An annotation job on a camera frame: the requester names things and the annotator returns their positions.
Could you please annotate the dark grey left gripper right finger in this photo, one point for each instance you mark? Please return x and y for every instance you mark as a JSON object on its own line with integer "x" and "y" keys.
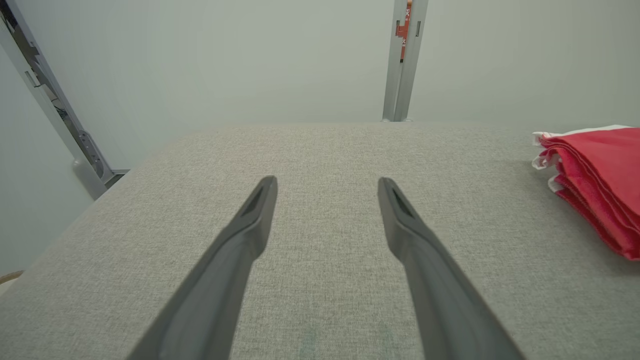
{"x": 440, "y": 300}

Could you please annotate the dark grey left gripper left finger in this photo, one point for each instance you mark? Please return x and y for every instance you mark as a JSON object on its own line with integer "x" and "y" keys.
{"x": 210, "y": 300}

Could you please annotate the red jersey with white trim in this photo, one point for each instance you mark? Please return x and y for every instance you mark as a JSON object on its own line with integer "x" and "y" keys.
{"x": 615, "y": 240}

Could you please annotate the red shorts with white lining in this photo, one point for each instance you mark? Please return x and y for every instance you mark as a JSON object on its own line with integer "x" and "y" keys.
{"x": 610, "y": 160}

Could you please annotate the grey partition base rail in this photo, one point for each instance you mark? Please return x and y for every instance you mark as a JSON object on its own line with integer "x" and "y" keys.
{"x": 119, "y": 173}

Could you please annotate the grey double partition post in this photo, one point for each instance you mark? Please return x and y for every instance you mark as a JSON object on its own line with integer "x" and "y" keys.
{"x": 400, "y": 90}

